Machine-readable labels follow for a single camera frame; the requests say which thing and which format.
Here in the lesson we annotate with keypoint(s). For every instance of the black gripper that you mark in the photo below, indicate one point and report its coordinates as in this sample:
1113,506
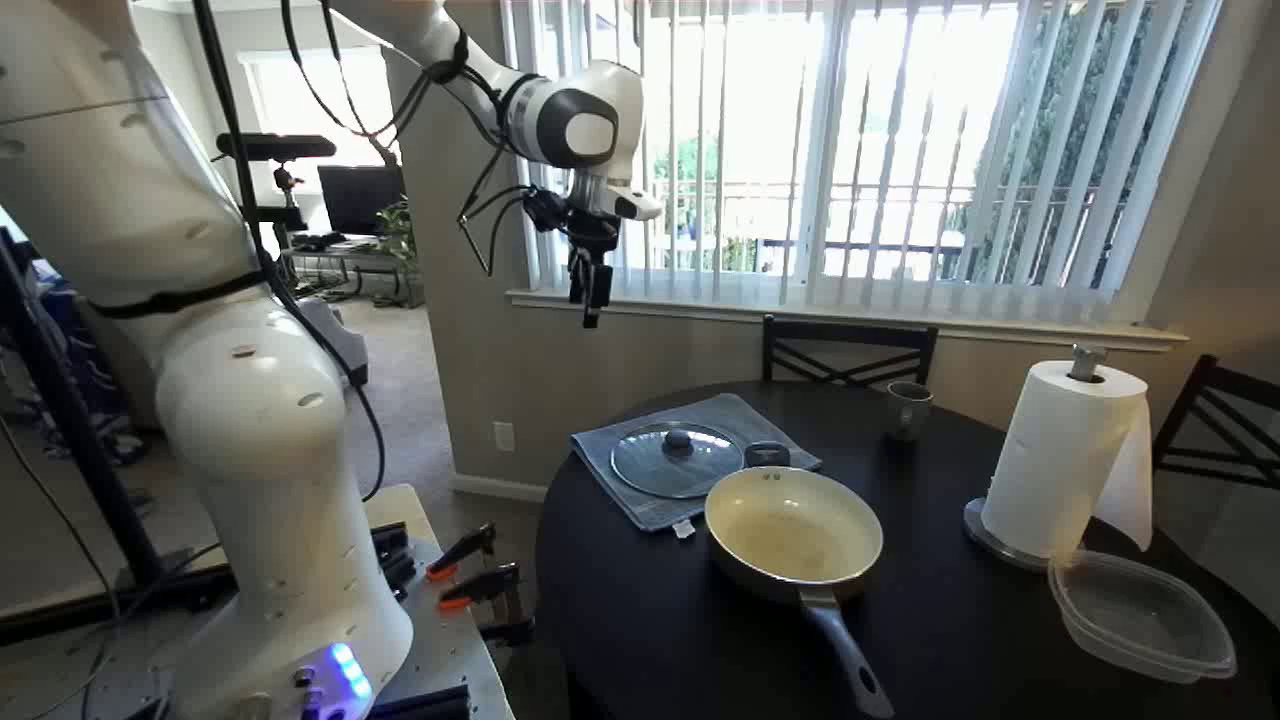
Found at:
590,241

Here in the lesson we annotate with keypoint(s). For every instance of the clear glass lid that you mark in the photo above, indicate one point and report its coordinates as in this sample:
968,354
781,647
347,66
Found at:
674,463

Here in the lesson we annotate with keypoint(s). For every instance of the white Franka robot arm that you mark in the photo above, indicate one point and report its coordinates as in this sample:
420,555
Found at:
265,440

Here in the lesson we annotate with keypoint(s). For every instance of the gray pan with cream interior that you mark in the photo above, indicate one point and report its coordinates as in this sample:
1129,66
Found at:
795,528

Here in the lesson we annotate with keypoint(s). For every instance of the blue-gray dish towel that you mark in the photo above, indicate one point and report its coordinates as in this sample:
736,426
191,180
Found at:
613,503

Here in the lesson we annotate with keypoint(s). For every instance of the black computer monitor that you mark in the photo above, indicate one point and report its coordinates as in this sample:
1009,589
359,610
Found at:
363,196

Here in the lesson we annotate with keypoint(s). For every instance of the black orange-tipped clamp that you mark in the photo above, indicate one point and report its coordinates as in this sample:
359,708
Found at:
465,544
483,585

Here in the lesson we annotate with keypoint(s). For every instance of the white vertical window blinds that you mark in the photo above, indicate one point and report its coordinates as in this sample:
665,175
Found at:
883,146

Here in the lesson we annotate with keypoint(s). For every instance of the black adapter block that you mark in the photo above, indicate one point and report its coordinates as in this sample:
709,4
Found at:
391,557

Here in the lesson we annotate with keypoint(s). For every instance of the gray mug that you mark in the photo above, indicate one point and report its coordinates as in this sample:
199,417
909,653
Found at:
909,410

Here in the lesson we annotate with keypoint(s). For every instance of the gray robot mounting platform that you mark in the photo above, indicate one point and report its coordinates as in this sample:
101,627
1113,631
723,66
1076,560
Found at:
461,653

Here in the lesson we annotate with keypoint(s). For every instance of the white paper towel roll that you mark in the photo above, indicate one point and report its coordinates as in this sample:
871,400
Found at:
1062,463

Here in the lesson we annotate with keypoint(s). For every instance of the metal paper towel holder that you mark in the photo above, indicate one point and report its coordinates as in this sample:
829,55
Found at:
1084,361

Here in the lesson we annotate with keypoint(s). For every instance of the black tripod stand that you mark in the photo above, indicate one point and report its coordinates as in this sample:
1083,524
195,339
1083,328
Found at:
64,413

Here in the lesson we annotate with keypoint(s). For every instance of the clear plastic container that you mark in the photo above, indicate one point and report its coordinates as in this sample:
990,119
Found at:
1142,618

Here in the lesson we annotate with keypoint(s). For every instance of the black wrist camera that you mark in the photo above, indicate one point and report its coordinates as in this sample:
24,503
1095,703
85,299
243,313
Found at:
546,211

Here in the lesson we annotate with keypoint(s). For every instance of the white wall outlet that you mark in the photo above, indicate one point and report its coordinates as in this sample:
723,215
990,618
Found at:
505,437

